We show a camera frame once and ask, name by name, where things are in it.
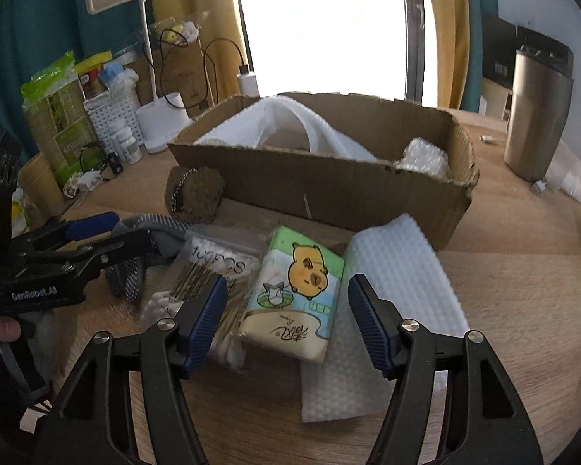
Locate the steel tumbler with black lid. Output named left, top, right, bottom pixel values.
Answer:
left=502, top=45, right=574, bottom=181

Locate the blue and white plastic pack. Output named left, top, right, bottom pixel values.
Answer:
left=99, top=60, right=127, bottom=90

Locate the green snack bag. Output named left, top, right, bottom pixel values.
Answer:
left=20, top=50, right=107, bottom=189

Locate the brown cardboard box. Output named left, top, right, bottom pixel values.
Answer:
left=167, top=91, right=480, bottom=253

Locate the clear bubble wrap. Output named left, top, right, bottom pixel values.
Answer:
left=394, top=138, right=451, bottom=180

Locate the crumpled clear plastic bag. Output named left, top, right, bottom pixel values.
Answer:
left=545, top=148, right=581, bottom=204

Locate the black computer monitor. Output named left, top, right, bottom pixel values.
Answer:
left=481, top=14, right=519, bottom=81
left=516, top=24, right=574, bottom=66

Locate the tan cylindrical container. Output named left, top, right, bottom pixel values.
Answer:
left=18, top=152, right=66, bottom=218

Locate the white textured cloth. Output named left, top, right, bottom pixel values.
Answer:
left=300, top=213, right=469, bottom=423

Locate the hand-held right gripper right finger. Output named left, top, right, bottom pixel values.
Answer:
left=347, top=274, right=545, bottom=465

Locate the white charger block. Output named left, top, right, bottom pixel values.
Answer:
left=236, top=72, right=261, bottom=98

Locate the light wooden computer desk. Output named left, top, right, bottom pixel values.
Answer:
left=478, top=77, right=514, bottom=119

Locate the can with yellow label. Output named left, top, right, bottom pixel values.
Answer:
left=75, top=55, right=112, bottom=100

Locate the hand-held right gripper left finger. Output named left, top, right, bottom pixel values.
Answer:
left=33, top=275, right=229, bottom=465

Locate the dark door frame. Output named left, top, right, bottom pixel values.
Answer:
left=398, top=0, right=427, bottom=105

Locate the white foam bag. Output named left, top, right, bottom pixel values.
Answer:
left=194, top=97, right=381, bottom=163

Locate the brown plush keychain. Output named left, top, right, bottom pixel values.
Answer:
left=165, top=165, right=226, bottom=226

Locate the black wristwatch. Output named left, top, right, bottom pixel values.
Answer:
left=79, top=141, right=110, bottom=174

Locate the grey sock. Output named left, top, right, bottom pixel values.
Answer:
left=104, top=212, right=189, bottom=303

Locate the person's left hand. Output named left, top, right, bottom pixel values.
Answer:
left=0, top=316, right=22, bottom=343

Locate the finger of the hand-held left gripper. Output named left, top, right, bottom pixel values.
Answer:
left=10, top=212, right=123, bottom=257
left=63, top=230, right=163, bottom=277

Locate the cotton swab bag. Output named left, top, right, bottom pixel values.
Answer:
left=140, top=230, right=267, bottom=369

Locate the brown cardboard carton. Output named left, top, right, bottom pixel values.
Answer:
left=131, top=43, right=218, bottom=107

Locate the black charging cable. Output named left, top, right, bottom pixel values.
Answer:
left=159, top=28, right=250, bottom=113

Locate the cartoon print tissue packet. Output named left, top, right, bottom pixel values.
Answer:
left=236, top=225, right=346, bottom=364

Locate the white perforated basket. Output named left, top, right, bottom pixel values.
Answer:
left=84, top=90, right=143, bottom=156

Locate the clear bag of small toys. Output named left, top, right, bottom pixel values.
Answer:
left=157, top=12, right=209, bottom=49

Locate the white desk lamp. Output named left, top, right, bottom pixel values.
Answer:
left=86, top=0, right=201, bottom=155

